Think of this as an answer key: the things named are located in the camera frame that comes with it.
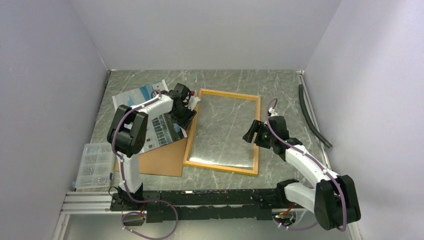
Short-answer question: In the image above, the brown backing board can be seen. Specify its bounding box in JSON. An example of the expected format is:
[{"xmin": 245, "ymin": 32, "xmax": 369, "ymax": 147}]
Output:
[{"xmin": 124, "ymin": 138, "xmax": 188, "ymax": 177}]

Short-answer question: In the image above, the clear plastic screw box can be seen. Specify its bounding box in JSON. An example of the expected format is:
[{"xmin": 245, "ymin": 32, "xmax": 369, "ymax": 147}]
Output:
[{"xmin": 75, "ymin": 142, "xmax": 116, "ymax": 190}]

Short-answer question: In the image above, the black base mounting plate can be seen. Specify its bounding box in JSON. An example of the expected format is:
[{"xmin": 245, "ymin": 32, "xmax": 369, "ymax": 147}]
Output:
[{"xmin": 110, "ymin": 188, "xmax": 300, "ymax": 223}]

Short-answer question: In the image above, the aluminium extrusion rail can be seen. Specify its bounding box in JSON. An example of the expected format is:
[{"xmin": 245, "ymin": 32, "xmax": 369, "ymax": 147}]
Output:
[{"xmin": 60, "ymin": 188, "xmax": 352, "ymax": 215}]

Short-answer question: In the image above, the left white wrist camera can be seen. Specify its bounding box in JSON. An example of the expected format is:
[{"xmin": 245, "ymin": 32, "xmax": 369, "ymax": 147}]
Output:
[{"xmin": 187, "ymin": 94, "xmax": 201, "ymax": 110}]

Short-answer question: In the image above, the black corrugated hose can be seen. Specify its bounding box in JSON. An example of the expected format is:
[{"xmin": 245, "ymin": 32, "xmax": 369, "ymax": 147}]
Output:
[{"xmin": 298, "ymin": 83, "xmax": 333, "ymax": 149}]

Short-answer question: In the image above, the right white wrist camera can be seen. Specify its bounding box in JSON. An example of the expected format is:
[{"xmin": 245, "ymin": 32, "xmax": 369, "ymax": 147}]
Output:
[{"xmin": 267, "ymin": 107, "xmax": 279, "ymax": 117}]

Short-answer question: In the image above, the building photo print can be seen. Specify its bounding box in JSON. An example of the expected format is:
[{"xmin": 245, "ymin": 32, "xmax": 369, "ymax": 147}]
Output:
[{"xmin": 112, "ymin": 79, "xmax": 187, "ymax": 154}]

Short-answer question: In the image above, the yellow picture frame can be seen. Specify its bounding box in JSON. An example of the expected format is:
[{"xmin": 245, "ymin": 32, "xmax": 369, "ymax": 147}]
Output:
[{"xmin": 183, "ymin": 88, "xmax": 261, "ymax": 176}]

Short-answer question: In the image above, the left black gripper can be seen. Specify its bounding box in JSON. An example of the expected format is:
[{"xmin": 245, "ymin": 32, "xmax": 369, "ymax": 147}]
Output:
[{"xmin": 169, "ymin": 102, "xmax": 197, "ymax": 130}]

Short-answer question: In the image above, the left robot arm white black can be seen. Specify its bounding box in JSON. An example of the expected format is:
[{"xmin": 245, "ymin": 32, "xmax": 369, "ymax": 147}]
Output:
[{"xmin": 107, "ymin": 83, "xmax": 201, "ymax": 210}]

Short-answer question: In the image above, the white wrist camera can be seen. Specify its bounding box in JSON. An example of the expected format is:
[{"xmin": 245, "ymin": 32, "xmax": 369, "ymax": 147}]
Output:
[
  {"xmin": 267, "ymin": 107, "xmax": 279, "ymax": 117},
  {"xmin": 187, "ymin": 94, "xmax": 201, "ymax": 110}
]

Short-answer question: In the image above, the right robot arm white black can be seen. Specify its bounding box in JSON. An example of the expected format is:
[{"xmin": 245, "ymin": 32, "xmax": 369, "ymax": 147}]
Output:
[{"xmin": 242, "ymin": 115, "xmax": 362, "ymax": 230}]

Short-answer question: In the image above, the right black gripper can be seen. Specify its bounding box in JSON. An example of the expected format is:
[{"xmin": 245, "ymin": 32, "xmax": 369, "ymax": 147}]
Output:
[{"xmin": 242, "ymin": 119, "xmax": 276, "ymax": 149}]

